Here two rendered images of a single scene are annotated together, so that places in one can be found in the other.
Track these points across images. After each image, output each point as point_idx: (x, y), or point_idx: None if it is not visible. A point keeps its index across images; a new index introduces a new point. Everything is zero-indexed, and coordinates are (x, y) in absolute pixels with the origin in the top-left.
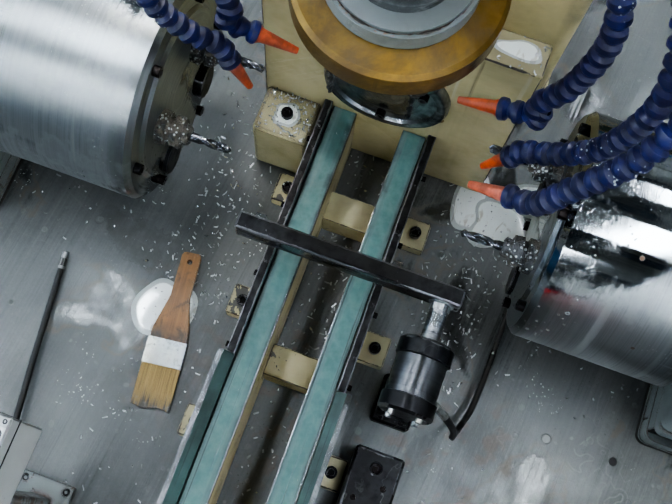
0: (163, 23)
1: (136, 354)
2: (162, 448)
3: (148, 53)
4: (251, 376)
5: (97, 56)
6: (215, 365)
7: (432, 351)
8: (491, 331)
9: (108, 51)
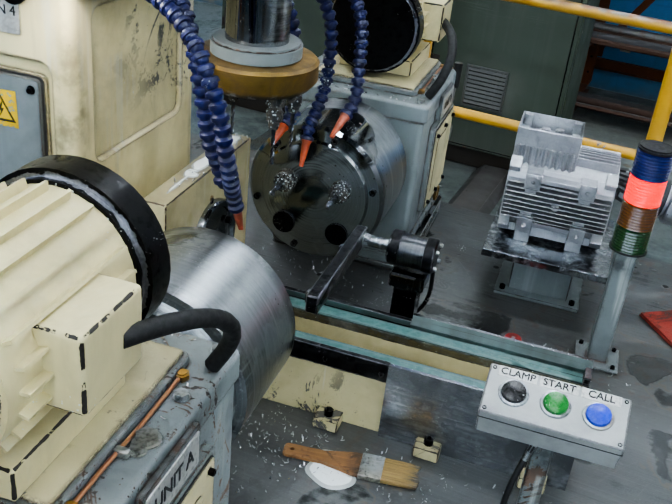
0: (237, 173)
1: (373, 487)
2: (449, 473)
3: (226, 234)
4: (405, 360)
5: (224, 256)
6: (402, 367)
7: (400, 230)
8: None
9: (222, 250)
